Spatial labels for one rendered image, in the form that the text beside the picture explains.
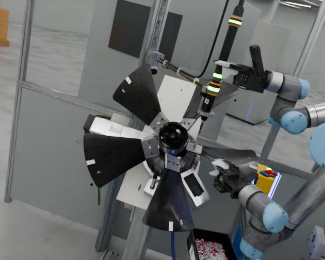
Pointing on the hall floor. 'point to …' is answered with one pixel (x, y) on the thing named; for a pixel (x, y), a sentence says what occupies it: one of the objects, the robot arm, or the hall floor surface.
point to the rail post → (235, 228)
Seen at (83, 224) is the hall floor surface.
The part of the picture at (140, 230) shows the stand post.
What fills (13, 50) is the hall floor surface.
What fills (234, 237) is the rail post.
